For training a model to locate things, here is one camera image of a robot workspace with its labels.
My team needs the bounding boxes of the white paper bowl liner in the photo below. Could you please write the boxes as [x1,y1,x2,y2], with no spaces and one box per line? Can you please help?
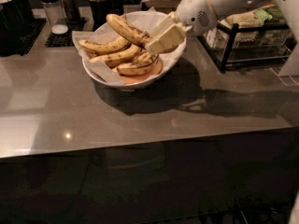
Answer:
[71,7,187,86]

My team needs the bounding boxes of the black rubber mat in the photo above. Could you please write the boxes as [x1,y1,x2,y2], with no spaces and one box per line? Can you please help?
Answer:
[45,18,86,48]
[16,18,47,55]

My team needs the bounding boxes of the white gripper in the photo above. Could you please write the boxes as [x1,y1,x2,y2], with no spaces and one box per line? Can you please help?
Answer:
[145,0,246,54]

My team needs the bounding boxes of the black cup of stirrers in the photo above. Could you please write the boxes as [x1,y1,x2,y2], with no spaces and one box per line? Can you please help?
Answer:
[88,0,123,30]

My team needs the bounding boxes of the large black container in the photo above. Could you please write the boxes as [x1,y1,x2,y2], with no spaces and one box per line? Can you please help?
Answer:
[0,0,35,56]

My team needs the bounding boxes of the front spotted banana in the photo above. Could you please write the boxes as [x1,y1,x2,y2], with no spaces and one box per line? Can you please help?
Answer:
[116,57,158,76]

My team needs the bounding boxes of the long spotted banana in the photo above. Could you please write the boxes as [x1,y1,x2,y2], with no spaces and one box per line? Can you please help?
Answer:
[106,14,178,54]

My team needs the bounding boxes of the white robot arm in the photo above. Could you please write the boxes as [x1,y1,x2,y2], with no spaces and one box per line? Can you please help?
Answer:
[146,0,299,54]

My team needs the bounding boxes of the left black rubber mat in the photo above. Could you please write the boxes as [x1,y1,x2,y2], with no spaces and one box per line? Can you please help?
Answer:
[16,18,47,55]

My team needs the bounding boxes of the lower left spotted banana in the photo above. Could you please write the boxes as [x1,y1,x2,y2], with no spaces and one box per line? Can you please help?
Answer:
[90,45,142,68]

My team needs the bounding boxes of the glass sugar shaker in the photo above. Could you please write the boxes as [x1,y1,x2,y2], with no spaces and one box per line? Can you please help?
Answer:
[40,0,68,35]

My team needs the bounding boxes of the dark pepper grinder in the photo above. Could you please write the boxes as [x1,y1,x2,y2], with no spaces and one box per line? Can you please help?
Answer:
[61,0,81,24]

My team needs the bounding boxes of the white bowl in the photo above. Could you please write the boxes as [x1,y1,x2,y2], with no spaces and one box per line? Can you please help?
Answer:
[77,9,186,91]

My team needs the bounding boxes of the black wire tea rack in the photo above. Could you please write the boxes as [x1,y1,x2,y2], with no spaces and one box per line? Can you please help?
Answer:
[198,5,296,72]

